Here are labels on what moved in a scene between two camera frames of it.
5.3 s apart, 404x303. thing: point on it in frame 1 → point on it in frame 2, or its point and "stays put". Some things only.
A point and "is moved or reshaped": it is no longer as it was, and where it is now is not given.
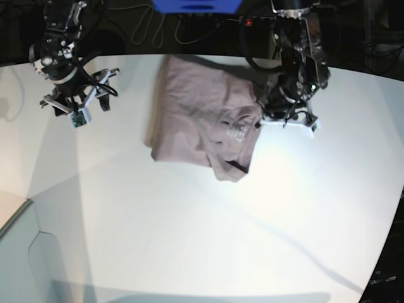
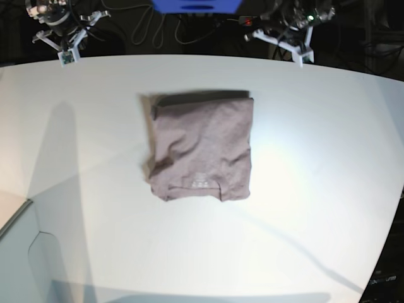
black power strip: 257,22 stays put
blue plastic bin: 196,6 stays put
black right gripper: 286,96 → 283,29
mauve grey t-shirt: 204,112 is moved or reshaped
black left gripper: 73,86 → 64,25
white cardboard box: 31,269 stays put
